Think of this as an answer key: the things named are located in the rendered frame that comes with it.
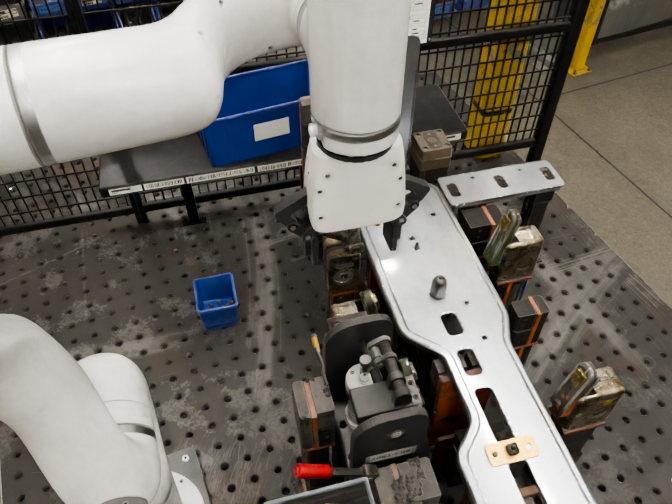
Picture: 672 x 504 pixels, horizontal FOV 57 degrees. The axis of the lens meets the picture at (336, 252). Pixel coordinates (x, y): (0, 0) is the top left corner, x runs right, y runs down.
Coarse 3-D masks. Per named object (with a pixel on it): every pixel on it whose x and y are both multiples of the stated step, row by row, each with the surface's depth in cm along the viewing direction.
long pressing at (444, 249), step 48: (432, 192) 143; (384, 240) 132; (432, 240) 132; (384, 288) 123; (480, 288) 124; (432, 336) 116; (480, 336) 116; (480, 384) 109; (528, 384) 109; (480, 432) 103; (528, 432) 103; (480, 480) 97; (576, 480) 97
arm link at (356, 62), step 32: (320, 0) 46; (352, 0) 45; (384, 0) 46; (320, 32) 48; (352, 32) 47; (384, 32) 48; (320, 64) 51; (352, 64) 49; (384, 64) 50; (320, 96) 53; (352, 96) 51; (384, 96) 52; (352, 128) 54; (384, 128) 55
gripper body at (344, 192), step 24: (312, 144) 59; (312, 168) 59; (336, 168) 58; (360, 168) 59; (384, 168) 60; (312, 192) 60; (336, 192) 60; (360, 192) 61; (384, 192) 62; (312, 216) 63; (336, 216) 63; (360, 216) 64; (384, 216) 65
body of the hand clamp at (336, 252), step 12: (324, 240) 126; (336, 240) 126; (324, 252) 126; (336, 252) 123; (348, 252) 123; (324, 264) 129; (336, 264) 124; (348, 264) 125; (324, 276) 133; (336, 276) 127; (348, 276) 128; (336, 288) 129; (348, 288) 130; (336, 300) 133; (348, 300) 134
